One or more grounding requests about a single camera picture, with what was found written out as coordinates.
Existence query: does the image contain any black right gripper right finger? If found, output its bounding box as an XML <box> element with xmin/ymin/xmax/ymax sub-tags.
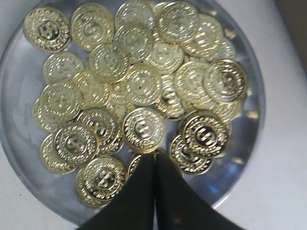
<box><xmin>155</xmin><ymin>154</ymin><xmax>236</xmax><ymax>230</ymax></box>

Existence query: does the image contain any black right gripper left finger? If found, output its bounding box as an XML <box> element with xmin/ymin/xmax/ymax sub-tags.
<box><xmin>80</xmin><ymin>154</ymin><xmax>155</xmax><ymax>230</ymax></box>

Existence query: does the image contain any gold coin right side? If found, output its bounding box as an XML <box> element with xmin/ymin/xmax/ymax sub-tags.
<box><xmin>180</xmin><ymin>110</ymin><xmax>230</xmax><ymax>159</ymax></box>

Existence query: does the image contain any dark gold coin on top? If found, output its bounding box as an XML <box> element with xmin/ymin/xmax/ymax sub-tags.
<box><xmin>202</xmin><ymin>59</ymin><xmax>248</xmax><ymax>104</ymax></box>

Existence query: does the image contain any gold coin left middle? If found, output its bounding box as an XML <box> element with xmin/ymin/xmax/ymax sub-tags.
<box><xmin>88</xmin><ymin>42</ymin><xmax>130</xmax><ymax>84</ymax></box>

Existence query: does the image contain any round steel plate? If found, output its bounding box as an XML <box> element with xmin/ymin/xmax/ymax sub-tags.
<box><xmin>0</xmin><ymin>0</ymin><xmax>266</xmax><ymax>225</ymax></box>

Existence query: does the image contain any gold coin upper pile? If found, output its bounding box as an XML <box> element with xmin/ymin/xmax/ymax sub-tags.
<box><xmin>156</xmin><ymin>1</ymin><xmax>200</xmax><ymax>44</ymax></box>

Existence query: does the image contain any gold coin at plate edge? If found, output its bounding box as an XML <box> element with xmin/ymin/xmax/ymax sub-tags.
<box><xmin>24</xmin><ymin>6</ymin><xmax>71</xmax><ymax>53</ymax></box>

